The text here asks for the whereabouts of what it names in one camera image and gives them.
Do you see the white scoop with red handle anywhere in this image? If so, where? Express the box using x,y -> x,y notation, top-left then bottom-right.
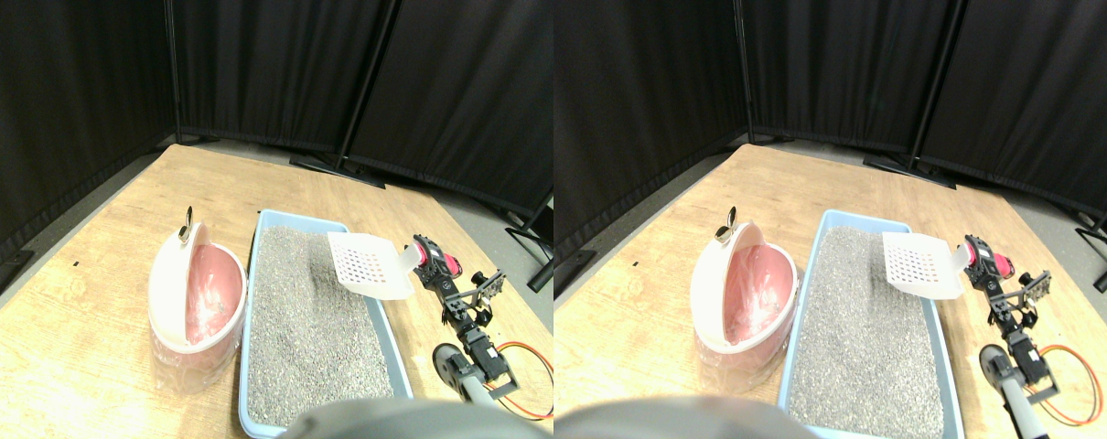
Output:
883,231 -> 1016,301
327,231 -> 464,301

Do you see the black curtain stand foot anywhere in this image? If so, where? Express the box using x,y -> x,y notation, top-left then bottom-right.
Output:
553,249 -> 598,298
503,215 -> 554,266
863,154 -> 957,190
1073,215 -> 1107,266
288,154 -> 387,190

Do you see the blue litter tray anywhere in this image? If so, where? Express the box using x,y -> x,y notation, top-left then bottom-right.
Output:
778,209 -> 966,439
238,209 -> 414,439

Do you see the white bin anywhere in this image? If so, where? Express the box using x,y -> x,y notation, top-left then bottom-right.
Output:
690,207 -> 799,390
147,207 -> 248,394

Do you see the orange wire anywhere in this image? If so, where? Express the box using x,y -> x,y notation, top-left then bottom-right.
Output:
1034,345 -> 1105,427
491,340 -> 554,422

